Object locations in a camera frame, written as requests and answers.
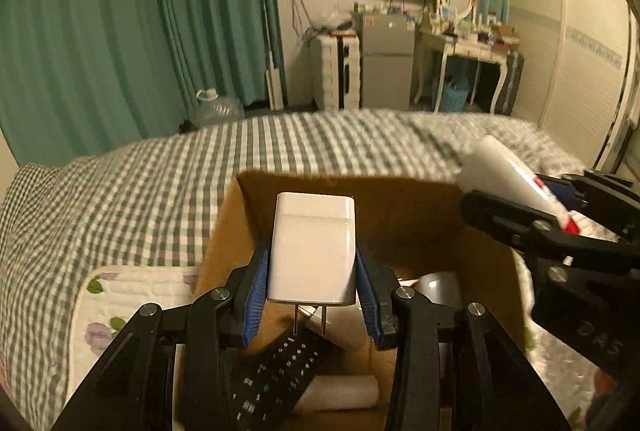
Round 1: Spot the white wall charger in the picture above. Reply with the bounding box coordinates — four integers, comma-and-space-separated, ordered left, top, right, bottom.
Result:
266, 192, 358, 337

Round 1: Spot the white tube with red cap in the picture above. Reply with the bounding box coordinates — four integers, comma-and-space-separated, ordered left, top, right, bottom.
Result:
456, 135, 581, 237

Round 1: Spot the clear plastic bag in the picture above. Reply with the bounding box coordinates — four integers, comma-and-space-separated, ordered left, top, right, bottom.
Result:
312, 8, 353, 34

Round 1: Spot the white flat mop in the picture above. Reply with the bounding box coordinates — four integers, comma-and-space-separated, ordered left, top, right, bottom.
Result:
259, 0, 286, 110

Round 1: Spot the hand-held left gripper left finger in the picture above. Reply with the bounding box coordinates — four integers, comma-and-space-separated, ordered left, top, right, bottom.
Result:
52, 243, 273, 431

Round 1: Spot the black remote control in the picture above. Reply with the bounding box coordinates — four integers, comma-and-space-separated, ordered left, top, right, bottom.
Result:
227, 328, 336, 431

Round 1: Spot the grey small fridge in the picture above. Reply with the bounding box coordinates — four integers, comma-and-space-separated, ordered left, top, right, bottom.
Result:
361, 11, 417, 109

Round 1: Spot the white ribbed suitcase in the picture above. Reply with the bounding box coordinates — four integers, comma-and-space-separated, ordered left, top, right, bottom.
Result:
311, 34, 362, 110

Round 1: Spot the blue plastic basket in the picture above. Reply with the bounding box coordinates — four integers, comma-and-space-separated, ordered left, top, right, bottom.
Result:
440, 78, 473, 112

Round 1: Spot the dark suitcase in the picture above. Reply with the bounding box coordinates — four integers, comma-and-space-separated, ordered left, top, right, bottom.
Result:
497, 51, 525, 116

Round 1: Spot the grey round object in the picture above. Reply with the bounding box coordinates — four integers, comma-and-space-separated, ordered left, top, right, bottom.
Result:
415, 272, 463, 307

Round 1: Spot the cardboard box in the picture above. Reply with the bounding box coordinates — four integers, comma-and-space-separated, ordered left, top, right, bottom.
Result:
192, 171, 531, 431

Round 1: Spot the white dressing table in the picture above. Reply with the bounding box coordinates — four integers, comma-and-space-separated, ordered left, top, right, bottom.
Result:
415, 28, 511, 114

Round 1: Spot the wide teal curtain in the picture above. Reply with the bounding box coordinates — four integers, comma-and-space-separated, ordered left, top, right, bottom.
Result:
0, 0, 287, 167

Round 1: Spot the clear water jug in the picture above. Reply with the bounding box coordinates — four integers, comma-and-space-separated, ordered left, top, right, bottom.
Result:
192, 88, 246, 128

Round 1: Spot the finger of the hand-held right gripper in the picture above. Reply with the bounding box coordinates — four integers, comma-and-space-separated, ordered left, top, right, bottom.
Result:
460, 190, 640, 279
537, 168, 640, 244

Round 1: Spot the black wall cable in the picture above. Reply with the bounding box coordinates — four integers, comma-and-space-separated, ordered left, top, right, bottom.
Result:
290, 0, 314, 44

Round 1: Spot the white floral quilt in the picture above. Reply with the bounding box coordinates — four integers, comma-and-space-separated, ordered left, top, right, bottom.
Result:
70, 191, 640, 431

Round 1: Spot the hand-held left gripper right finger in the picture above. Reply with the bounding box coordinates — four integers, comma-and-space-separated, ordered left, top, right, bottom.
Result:
354, 243, 563, 431

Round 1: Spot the grey checked bed sheet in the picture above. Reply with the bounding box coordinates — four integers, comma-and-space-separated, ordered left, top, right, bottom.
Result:
0, 108, 583, 417

